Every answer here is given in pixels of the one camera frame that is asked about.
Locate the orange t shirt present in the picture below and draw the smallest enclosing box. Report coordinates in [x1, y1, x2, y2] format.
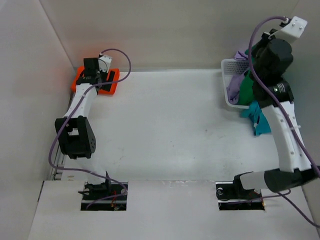
[70, 65, 121, 97]

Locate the green t shirt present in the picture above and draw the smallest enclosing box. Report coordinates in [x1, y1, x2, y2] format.
[238, 67, 255, 106]

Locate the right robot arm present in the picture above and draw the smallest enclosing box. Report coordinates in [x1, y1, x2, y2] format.
[232, 38, 320, 196]

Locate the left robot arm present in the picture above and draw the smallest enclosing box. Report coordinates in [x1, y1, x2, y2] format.
[54, 55, 115, 173]

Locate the white laundry basket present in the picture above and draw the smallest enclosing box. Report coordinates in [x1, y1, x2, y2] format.
[221, 58, 249, 109]

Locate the lilac t shirt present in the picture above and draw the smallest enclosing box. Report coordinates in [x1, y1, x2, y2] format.
[226, 50, 248, 105]

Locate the teal t shirt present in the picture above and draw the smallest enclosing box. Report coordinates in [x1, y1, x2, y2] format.
[240, 101, 271, 137]

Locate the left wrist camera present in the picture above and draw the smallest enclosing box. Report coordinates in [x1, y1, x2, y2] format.
[98, 53, 113, 73]

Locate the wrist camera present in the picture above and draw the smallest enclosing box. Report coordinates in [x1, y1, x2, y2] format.
[268, 16, 308, 44]
[98, 53, 113, 73]

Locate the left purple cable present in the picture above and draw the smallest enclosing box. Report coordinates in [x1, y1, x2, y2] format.
[47, 48, 132, 210]

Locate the purple cable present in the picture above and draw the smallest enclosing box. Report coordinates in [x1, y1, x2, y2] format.
[247, 15, 320, 229]
[47, 48, 132, 210]

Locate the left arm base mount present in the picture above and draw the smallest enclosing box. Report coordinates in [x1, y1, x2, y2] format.
[78, 181, 127, 212]

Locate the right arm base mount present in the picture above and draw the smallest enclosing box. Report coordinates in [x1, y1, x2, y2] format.
[215, 181, 265, 211]

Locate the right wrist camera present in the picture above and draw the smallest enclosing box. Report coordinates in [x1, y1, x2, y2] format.
[268, 16, 308, 44]

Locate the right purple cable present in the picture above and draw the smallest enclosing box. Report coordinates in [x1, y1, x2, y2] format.
[247, 15, 320, 229]

